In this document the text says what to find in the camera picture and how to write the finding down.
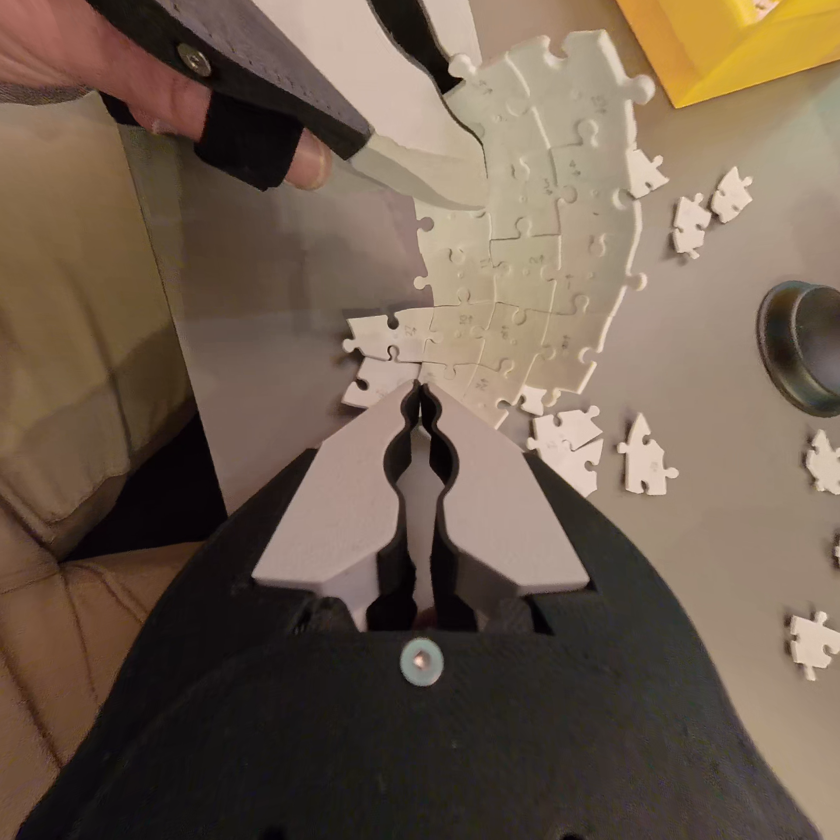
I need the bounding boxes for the white puzzle pieces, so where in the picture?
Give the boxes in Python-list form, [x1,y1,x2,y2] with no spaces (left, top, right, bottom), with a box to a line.
[525,147,840,683]

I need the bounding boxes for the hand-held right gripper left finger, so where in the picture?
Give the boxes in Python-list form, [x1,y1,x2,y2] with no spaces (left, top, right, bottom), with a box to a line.
[252,381,422,632]

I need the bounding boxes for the single white puzzle piece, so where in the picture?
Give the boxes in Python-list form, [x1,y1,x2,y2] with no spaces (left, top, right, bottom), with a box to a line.
[340,356,422,410]

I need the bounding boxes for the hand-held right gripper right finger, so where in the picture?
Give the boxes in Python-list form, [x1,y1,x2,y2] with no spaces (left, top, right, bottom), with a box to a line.
[423,386,592,632]

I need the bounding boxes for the assembled white puzzle section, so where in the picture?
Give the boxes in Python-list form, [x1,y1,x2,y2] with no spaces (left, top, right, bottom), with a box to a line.
[343,31,658,431]

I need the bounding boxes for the yellow plastic bin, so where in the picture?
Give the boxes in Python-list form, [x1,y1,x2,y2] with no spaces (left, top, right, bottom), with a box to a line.
[616,0,840,109]

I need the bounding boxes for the black round stand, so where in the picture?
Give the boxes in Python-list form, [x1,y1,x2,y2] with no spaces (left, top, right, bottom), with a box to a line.
[756,280,840,419]

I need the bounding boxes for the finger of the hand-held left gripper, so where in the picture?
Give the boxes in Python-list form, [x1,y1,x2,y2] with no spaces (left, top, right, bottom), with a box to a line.
[279,0,490,212]
[394,0,484,93]

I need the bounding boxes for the person's left hand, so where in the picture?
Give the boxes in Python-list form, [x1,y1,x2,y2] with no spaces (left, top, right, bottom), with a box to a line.
[0,0,332,193]

